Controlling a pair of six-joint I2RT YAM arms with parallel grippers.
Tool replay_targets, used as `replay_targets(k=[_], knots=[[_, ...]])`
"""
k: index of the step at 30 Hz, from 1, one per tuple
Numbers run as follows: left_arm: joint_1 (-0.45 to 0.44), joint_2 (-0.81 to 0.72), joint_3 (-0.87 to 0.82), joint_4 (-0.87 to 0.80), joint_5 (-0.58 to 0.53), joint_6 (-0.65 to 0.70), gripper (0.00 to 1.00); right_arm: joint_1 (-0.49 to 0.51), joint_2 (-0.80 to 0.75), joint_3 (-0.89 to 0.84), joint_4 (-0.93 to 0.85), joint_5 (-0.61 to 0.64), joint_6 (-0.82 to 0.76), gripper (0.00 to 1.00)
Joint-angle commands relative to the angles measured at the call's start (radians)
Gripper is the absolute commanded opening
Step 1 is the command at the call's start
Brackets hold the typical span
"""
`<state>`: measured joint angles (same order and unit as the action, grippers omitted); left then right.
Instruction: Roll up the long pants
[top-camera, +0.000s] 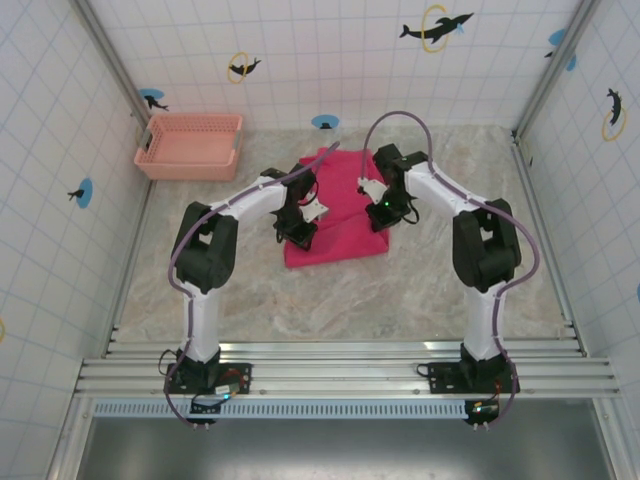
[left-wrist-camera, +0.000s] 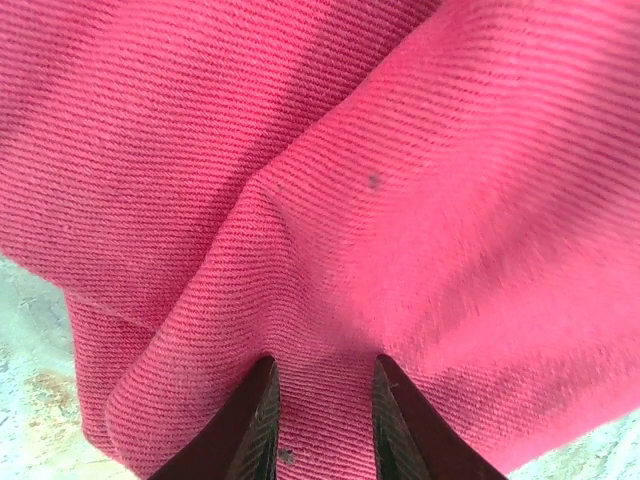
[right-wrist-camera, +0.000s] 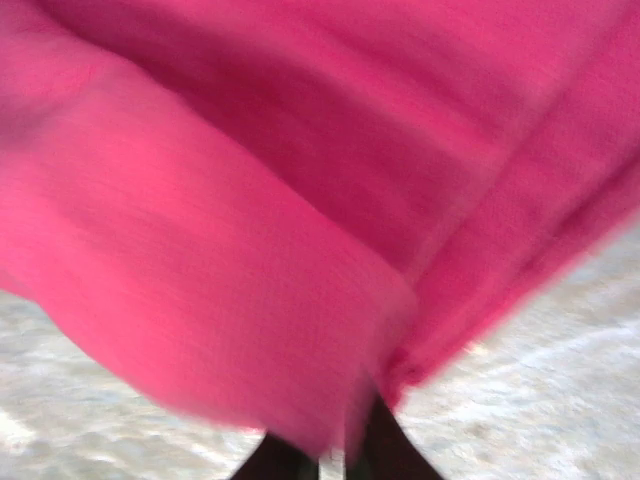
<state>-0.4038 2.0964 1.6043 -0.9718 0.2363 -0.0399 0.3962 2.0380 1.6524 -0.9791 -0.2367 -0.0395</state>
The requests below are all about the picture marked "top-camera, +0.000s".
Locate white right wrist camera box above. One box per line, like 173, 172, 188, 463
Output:
355, 176, 388, 203

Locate aluminium frame post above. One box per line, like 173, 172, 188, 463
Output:
72, 0, 154, 124
512, 0, 604, 141

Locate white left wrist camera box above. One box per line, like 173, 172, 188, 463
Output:
299, 198, 331, 224

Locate pink long pants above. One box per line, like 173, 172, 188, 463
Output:
283, 149, 393, 271

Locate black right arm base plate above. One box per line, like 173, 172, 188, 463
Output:
426, 358, 522, 396

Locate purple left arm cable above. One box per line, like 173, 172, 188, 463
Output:
161, 140, 343, 431

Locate slotted grey cable duct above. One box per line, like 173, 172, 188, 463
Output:
92, 399, 474, 420

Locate small dolphin yellow ring sticker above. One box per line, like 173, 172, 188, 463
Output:
227, 50, 263, 85

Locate upright dolphin yellow ring sticker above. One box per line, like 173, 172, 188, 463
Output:
600, 87, 629, 143

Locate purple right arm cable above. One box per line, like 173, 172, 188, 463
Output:
356, 110, 543, 431

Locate blue patch sticker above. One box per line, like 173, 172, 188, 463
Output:
543, 27, 578, 72

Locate aluminium side rail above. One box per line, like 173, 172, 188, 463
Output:
510, 130, 587, 357

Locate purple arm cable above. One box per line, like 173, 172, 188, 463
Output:
356, 110, 543, 431
161, 140, 343, 431

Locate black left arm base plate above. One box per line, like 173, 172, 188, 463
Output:
163, 360, 254, 397

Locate blue circle shark sticker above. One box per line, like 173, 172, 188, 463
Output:
137, 87, 171, 113

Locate blue circle diver sticker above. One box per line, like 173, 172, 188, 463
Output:
66, 177, 95, 209

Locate pink plastic basket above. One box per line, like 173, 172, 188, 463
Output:
132, 113, 245, 182

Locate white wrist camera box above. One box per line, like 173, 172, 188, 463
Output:
355, 176, 388, 203
299, 198, 331, 224

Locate large dolphin yellow ring sticker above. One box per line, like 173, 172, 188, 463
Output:
421, 4, 476, 54

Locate aluminium mounting rail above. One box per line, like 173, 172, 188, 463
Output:
73, 341, 622, 400

